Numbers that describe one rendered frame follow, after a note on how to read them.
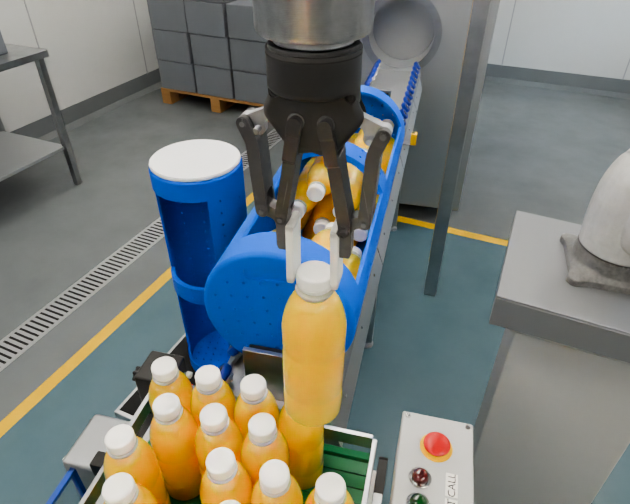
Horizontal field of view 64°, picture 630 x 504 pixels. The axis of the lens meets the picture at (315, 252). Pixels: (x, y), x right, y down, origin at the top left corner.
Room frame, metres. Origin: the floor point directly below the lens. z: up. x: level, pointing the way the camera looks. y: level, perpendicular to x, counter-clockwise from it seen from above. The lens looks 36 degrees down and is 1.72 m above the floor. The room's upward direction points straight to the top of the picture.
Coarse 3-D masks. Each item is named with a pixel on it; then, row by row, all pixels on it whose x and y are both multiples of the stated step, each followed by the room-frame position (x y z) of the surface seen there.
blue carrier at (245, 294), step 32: (384, 96) 1.46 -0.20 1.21; (352, 160) 1.03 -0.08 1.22; (384, 192) 1.03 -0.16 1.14; (256, 224) 0.96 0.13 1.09; (224, 256) 0.70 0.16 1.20; (256, 256) 0.66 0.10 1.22; (320, 256) 0.67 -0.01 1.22; (224, 288) 0.68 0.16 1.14; (256, 288) 0.66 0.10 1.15; (288, 288) 0.65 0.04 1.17; (352, 288) 0.66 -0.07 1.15; (224, 320) 0.68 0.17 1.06; (256, 320) 0.66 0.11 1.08; (352, 320) 0.62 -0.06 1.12
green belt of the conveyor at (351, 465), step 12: (324, 444) 0.53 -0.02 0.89; (324, 456) 0.50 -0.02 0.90; (336, 456) 0.50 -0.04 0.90; (348, 456) 0.50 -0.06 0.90; (360, 456) 0.50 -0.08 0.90; (324, 468) 0.48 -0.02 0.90; (336, 468) 0.48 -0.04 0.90; (348, 468) 0.48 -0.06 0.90; (360, 468) 0.48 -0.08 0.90; (348, 480) 0.46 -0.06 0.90; (360, 480) 0.46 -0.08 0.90; (360, 492) 0.44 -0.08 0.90
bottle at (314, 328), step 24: (288, 312) 0.39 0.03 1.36; (312, 312) 0.38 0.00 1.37; (336, 312) 0.39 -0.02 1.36; (288, 336) 0.38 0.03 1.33; (312, 336) 0.37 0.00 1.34; (336, 336) 0.38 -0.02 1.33; (288, 360) 0.38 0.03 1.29; (312, 360) 0.37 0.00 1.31; (336, 360) 0.38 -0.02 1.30; (288, 384) 0.38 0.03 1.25; (312, 384) 0.36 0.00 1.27; (336, 384) 0.38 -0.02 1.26; (288, 408) 0.38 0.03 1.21; (312, 408) 0.36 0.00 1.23; (336, 408) 0.38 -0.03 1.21
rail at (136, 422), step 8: (144, 400) 0.56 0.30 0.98; (144, 408) 0.55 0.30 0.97; (136, 416) 0.53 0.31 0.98; (144, 416) 0.54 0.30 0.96; (128, 424) 0.51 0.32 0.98; (136, 424) 0.52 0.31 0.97; (136, 432) 0.51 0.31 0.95; (96, 480) 0.41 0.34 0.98; (104, 480) 0.42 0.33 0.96; (88, 488) 0.40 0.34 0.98; (96, 488) 0.41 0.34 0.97; (88, 496) 0.39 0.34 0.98; (96, 496) 0.40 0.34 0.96
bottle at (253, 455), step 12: (276, 432) 0.42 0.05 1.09; (252, 444) 0.41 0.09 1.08; (264, 444) 0.40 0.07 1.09; (276, 444) 0.41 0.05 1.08; (240, 456) 0.42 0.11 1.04; (252, 456) 0.40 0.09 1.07; (264, 456) 0.40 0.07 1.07; (276, 456) 0.40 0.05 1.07; (288, 456) 0.42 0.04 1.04; (252, 468) 0.39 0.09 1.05; (252, 480) 0.39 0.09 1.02
